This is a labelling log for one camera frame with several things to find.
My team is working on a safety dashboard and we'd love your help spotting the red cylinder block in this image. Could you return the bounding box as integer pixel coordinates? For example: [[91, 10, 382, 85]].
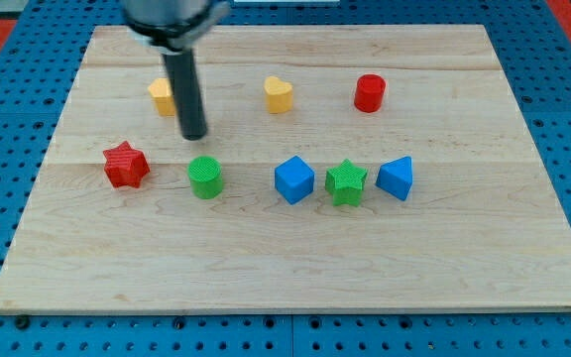
[[354, 73, 387, 113]]

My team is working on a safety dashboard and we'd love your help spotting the red star block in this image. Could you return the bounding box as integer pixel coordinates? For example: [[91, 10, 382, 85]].
[[103, 141, 150, 188]]

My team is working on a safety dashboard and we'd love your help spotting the blue triangular prism block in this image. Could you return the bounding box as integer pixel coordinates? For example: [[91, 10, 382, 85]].
[[376, 156, 413, 201]]

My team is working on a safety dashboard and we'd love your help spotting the green star block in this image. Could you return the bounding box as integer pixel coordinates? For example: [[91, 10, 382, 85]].
[[324, 159, 368, 206]]

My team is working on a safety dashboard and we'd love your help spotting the yellow pentagon block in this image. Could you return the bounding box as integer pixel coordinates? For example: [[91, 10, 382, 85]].
[[148, 77, 176, 117]]

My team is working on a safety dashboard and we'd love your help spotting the blue cube block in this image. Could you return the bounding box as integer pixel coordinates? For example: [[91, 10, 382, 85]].
[[275, 156, 315, 204]]

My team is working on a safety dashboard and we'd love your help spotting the yellow heart block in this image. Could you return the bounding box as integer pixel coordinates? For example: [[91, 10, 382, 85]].
[[264, 76, 293, 114]]

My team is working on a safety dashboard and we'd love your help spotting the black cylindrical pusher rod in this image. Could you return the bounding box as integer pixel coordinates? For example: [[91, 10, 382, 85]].
[[163, 49, 208, 141]]

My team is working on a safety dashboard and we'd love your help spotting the green cylinder block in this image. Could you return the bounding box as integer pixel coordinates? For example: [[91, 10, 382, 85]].
[[187, 156, 224, 199]]

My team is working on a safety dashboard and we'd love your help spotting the light wooden board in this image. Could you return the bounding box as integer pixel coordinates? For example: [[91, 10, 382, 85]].
[[0, 25, 571, 315]]

